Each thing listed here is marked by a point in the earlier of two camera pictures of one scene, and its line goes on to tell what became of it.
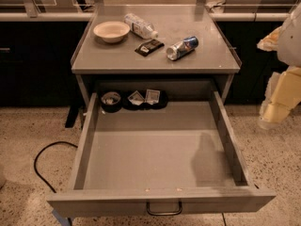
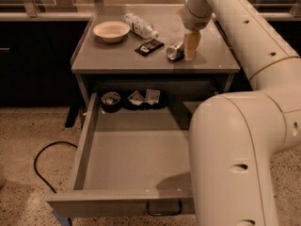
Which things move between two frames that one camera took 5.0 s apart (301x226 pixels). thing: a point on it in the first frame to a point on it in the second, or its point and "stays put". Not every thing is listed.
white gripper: x=291 y=44 to x=194 y=19
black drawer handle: x=164 y=213 stays put
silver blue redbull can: x=182 y=48 stays put
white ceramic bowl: x=111 y=31 stays put
